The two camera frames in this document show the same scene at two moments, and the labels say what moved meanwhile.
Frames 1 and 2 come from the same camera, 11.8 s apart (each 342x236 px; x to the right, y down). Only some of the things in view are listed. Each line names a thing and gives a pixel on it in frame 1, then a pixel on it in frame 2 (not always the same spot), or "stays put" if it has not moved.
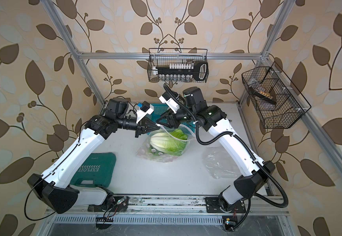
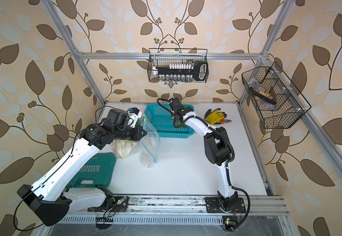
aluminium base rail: (173, 210) stays put
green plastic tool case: (96, 169) stays put
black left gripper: (145, 123) -> (137, 135)
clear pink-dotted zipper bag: (165, 144) -> (123, 148)
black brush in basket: (263, 95) stays put
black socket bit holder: (198, 70) stays put
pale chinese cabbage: (167, 143) -> (184, 126)
